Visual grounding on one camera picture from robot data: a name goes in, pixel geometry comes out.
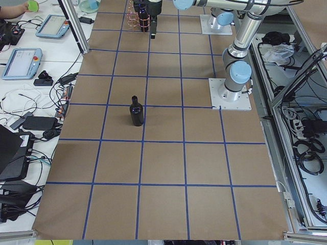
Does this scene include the black laptop computer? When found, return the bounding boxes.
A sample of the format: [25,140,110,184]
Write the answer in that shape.
[1,126,34,181]

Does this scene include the black power adapter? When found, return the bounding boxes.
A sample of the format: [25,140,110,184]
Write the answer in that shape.
[79,16,94,25]

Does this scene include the green glass bowl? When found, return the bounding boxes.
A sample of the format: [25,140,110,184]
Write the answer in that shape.
[79,0,100,14]

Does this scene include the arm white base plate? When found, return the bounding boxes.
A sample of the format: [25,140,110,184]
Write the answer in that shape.
[200,13,233,35]
[208,78,251,111]

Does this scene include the dark wine bottle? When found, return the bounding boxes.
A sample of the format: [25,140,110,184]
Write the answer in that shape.
[129,95,144,127]

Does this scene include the dark bottle in basket front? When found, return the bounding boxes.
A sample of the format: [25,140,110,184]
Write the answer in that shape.
[138,7,149,32]

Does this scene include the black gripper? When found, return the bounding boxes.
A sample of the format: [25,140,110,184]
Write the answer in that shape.
[148,0,162,39]

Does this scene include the aluminium frame post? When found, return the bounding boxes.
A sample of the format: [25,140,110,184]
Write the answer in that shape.
[58,0,90,55]

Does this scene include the blue teach pendant near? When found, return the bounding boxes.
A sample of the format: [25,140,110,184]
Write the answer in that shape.
[2,48,42,80]

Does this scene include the blue teach pendant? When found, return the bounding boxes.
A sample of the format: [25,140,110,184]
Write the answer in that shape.
[35,14,69,39]
[2,48,42,80]

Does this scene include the copper wire wine basket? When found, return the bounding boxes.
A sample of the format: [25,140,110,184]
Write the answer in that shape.
[127,1,150,30]

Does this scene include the blue teach pendant far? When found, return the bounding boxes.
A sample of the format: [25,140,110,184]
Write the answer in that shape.
[35,14,69,39]

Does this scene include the blue foam block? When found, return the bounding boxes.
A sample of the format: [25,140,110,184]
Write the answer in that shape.
[88,0,98,10]

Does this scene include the person hand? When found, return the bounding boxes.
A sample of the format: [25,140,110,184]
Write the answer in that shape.
[0,2,29,19]

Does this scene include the crumpled white cloth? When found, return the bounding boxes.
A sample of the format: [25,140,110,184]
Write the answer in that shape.
[263,44,294,65]

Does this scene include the black power brick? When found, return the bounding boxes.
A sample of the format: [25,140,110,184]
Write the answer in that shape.
[22,116,57,130]

